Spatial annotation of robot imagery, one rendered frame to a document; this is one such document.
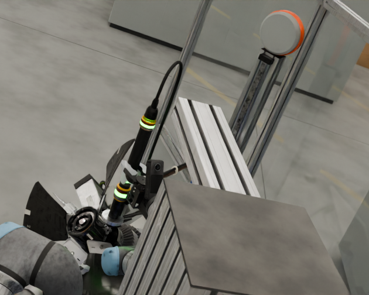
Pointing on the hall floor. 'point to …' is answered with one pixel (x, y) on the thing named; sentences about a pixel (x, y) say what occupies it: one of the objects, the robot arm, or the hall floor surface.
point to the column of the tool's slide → (257, 104)
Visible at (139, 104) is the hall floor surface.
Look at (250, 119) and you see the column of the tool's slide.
